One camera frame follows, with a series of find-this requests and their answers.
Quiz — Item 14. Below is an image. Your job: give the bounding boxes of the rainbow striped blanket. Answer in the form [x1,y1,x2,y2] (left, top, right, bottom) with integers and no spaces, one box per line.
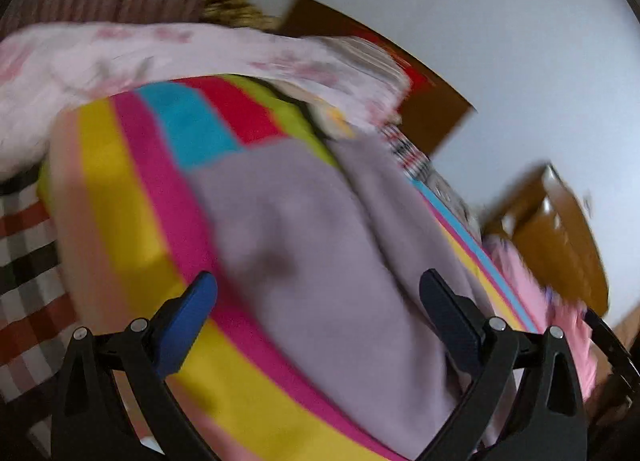
[37,73,543,461]

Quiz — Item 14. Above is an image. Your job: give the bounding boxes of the dark wooden headboard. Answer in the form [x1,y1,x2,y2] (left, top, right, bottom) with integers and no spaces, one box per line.
[279,0,477,158]

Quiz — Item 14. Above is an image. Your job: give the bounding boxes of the brown patterned blanket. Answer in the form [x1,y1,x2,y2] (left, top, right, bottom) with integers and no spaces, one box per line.
[200,0,283,32]

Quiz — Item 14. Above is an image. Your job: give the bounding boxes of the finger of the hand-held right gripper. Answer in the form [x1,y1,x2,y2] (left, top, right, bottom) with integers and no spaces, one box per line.
[581,307,640,393]

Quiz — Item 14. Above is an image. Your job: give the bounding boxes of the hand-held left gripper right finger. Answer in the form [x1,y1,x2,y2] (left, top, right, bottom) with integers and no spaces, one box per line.
[419,268,589,461]

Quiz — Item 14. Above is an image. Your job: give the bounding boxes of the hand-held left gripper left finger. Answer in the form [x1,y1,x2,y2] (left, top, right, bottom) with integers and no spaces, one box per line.
[50,271,221,461]

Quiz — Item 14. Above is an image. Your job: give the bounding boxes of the lilac fleece pants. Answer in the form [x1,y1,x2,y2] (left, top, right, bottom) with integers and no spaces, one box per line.
[189,133,516,461]

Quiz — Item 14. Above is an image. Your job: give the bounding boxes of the pink floral quilt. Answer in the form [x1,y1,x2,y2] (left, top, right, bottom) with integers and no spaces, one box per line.
[0,22,413,182]

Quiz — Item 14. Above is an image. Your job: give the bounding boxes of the red floral pillow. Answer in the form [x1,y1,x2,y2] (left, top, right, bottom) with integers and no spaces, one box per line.
[350,31,437,92]

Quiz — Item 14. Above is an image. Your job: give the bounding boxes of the glossy light wooden headboard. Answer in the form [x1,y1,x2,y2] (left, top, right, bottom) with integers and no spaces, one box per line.
[479,163,612,316]

